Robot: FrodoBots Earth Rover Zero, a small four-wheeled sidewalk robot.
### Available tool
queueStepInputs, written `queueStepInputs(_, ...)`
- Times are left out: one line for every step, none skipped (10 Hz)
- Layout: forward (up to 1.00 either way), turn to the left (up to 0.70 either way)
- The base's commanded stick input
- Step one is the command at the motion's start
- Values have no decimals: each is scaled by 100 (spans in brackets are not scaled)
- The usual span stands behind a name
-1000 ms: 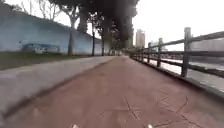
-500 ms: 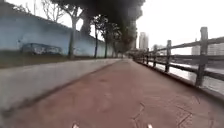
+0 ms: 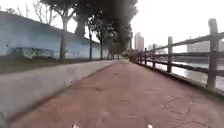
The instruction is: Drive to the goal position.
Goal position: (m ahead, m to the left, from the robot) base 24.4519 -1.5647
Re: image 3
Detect grey water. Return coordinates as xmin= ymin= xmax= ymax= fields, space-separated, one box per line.
xmin=146 ymin=59 xmax=224 ymax=92

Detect blue painted wall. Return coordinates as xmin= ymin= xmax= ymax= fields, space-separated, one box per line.
xmin=0 ymin=10 xmax=111 ymax=61

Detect distant tall building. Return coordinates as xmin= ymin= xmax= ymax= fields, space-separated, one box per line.
xmin=134 ymin=32 xmax=145 ymax=52

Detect row of big dark trees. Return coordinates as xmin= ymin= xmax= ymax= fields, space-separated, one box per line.
xmin=31 ymin=0 xmax=139 ymax=65

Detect red paved path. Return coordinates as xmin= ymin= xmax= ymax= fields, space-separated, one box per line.
xmin=9 ymin=58 xmax=224 ymax=128

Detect dark wooden rail fence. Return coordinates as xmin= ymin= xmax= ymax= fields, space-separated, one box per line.
xmin=128 ymin=18 xmax=224 ymax=90

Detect low grey concrete wall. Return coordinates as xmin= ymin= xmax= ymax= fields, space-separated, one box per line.
xmin=0 ymin=59 xmax=116 ymax=128

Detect grey kerb under fence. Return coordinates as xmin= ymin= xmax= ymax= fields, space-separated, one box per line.
xmin=129 ymin=59 xmax=224 ymax=100

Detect distant low buildings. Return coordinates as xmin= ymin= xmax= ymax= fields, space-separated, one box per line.
xmin=185 ymin=39 xmax=224 ymax=54

